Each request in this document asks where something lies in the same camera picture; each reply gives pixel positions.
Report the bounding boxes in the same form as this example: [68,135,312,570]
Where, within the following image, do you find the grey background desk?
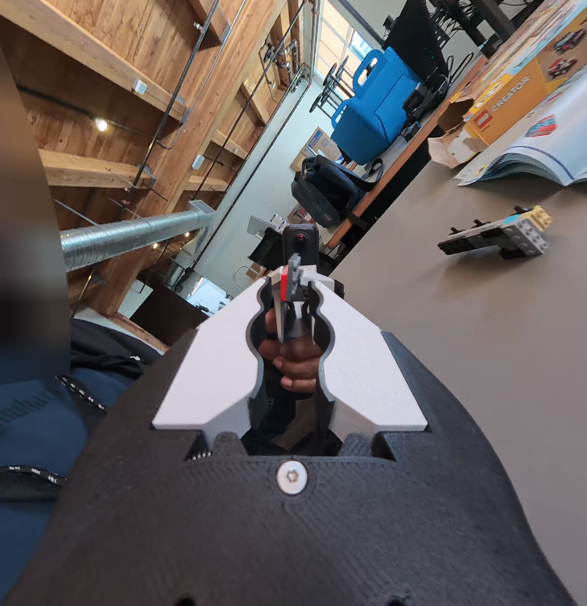
[326,57,488,249]

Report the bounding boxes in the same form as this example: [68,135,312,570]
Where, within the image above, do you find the flat cardboard cartons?
[291,125,341,171]

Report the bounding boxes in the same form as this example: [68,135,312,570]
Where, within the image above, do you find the silver monitor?
[247,215,282,237]

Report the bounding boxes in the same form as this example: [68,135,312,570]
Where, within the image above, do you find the blue sweatshirt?
[0,346,133,606]

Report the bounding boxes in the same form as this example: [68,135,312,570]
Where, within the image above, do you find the open instruction booklet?
[454,76,587,186]

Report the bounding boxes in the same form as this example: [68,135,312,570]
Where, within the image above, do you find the black monitor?
[395,0,449,81]

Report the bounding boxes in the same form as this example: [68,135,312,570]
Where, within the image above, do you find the grey black brick assembly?
[438,205,553,260]

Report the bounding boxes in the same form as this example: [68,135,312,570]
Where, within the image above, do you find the person's left forearm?
[248,393,341,455]

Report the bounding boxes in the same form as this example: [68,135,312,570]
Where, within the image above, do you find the blue felt tote bag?
[330,46,422,166]

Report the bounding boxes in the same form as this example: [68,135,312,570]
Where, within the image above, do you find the dark grey brick plate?
[288,253,309,300]

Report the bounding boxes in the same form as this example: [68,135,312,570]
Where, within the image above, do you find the cluster of black stools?
[308,56,351,114]

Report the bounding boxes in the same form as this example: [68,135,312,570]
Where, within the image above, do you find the black camera gear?
[401,66,450,140]

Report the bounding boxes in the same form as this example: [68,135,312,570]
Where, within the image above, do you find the silver air duct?
[60,201,218,274]

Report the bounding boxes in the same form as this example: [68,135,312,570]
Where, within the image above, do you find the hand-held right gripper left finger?
[152,277,275,443]

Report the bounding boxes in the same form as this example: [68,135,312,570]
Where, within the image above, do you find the dark wall screen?
[131,283,209,346]

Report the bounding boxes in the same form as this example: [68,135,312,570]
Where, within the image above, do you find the person's left hand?
[258,308,325,395]

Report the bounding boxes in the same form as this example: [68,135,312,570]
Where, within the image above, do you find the dark blue backpack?
[291,155,384,229]

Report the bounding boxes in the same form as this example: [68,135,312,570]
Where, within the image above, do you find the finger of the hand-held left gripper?
[302,266,338,297]
[269,269,288,342]

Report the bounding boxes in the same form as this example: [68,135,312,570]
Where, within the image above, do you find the yellow toy brick box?
[427,0,587,169]

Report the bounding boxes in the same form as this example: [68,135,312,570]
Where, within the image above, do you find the black white drawstring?
[57,374,107,415]
[0,464,67,486]

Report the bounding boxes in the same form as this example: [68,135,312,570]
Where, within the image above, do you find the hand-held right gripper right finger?
[307,281,428,443]

